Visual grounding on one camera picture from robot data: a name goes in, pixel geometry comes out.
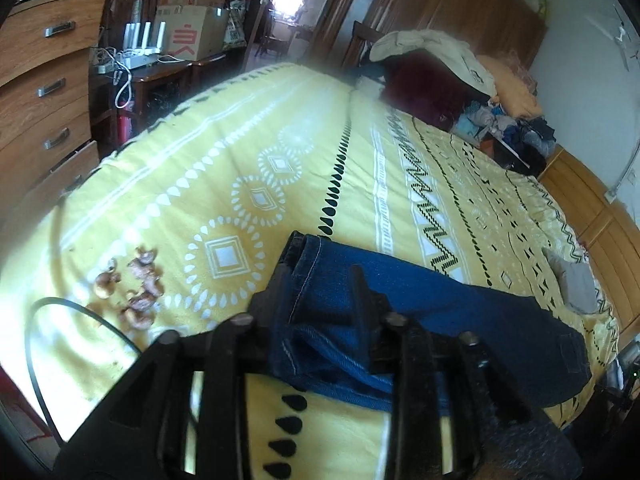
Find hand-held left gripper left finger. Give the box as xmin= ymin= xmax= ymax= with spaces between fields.
xmin=52 ymin=231 xmax=307 ymax=480

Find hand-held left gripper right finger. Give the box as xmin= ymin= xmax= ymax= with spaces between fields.
xmin=351 ymin=264 xmax=584 ymax=480

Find blue denim pants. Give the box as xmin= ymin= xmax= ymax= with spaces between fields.
xmin=267 ymin=234 xmax=592 ymax=413

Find grey cloth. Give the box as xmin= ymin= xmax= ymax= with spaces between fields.
xmin=542 ymin=247 xmax=602 ymax=316

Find pile of brown nut shells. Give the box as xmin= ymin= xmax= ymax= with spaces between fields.
xmin=92 ymin=245 xmax=166 ymax=332

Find yellow patterned bed sheet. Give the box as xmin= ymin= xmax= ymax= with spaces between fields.
xmin=0 ymin=62 xmax=621 ymax=480

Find wooden headboard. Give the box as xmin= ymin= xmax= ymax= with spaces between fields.
xmin=537 ymin=145 xmax=640 ymax=342

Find red fire extinguisher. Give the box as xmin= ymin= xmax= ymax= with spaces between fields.
xmin=116 ymin=109 xmax=139 ymax=149

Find maroon blanket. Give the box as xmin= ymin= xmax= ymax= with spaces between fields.
xmin=382 ymin=55 xmax=472 ymax=134

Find dark wooden side table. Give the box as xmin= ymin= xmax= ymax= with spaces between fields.
xmin=90 ymin=50 xmax=242 ymax=156

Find orange pillow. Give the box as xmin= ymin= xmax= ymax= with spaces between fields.
xmin=475 ymin=55 xmax=544 ymax=122

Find white power strip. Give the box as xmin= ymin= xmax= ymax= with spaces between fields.
xmin=120 ymin=52 xmax=167 ymax=70

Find dark wooden chair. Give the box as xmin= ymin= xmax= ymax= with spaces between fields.
xmin=351 ymin=20 xmax=397 ymax=70

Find cream jacket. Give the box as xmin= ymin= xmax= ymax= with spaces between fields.
xmin=370 ymin=29 xmax=497 ymax=99

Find large cardboard box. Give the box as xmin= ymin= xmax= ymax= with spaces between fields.
xmin=154 ymin=5 xmax=230 ymax=61

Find white router with antennas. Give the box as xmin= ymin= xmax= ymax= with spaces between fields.
xmin=125 ymin=20 xmax=168 ymax=58

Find wooden chest of drawers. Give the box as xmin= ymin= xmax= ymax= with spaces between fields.
xmin=0 ymin=0 xmax=108 ymax=226

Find wooden wardrobe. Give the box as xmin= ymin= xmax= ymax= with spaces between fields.
xmin=310 ymin=0 xmax=549 ymax=81

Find black cable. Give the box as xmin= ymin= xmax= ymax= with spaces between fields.
xmin=24 ymin=297 xmax=151 ymax=444

